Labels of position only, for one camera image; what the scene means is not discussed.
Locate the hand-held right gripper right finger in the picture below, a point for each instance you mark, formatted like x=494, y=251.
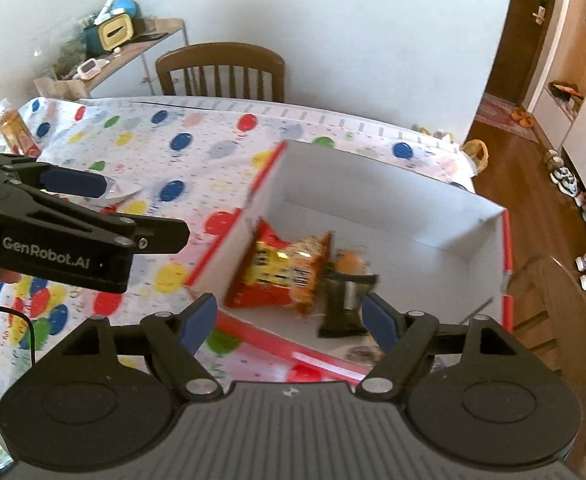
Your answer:
x=380, y=321

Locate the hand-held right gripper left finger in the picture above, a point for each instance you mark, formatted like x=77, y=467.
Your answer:
x=198, y=321

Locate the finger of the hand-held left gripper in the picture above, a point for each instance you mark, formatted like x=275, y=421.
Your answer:
x=158, y=235
x=73, y=182

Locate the black snack packet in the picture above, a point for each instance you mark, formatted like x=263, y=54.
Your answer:
x=340, y=305

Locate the orange jelly cup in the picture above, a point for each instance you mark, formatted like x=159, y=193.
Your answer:
x=350, y=262

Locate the red snack bag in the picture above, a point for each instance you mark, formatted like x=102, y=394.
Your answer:
x=273, y=270

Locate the red cardboard box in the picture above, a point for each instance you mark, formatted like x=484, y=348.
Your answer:
x=373, y=195

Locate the amber tea bottle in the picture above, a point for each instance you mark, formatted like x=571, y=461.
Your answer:
x=15, y=132

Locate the balloon print tablecloth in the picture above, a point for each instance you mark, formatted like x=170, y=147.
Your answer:
x=198, y=130

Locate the white timer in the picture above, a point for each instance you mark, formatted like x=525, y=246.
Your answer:
x=90, y=67

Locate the clear plastic jar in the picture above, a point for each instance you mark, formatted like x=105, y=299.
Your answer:
x=63, y=55

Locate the small side table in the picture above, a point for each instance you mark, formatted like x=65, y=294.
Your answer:
x=123, y=55

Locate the yellow green desk container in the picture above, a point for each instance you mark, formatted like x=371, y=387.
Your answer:
x=113, y=32

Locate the white tube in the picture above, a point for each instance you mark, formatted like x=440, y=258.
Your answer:
x=105, y=7

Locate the round-back wooden chair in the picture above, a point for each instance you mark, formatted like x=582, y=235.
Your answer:
x=563, y=310

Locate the blue ball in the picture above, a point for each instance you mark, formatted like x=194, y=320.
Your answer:
x=128, y=7

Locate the wooden slat-back chair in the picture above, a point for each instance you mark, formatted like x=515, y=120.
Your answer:
x=223, y=55

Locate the row of shoes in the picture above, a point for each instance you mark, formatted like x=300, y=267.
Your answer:
x=565, y=180

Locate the patterned floor rug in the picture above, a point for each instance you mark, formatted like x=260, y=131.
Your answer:
x=498, y=110

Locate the orange slipper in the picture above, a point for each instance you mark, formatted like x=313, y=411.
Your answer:
x=516, y=115
x=528, y=121

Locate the wooden door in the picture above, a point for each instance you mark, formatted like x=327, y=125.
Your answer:
x=513, y=45

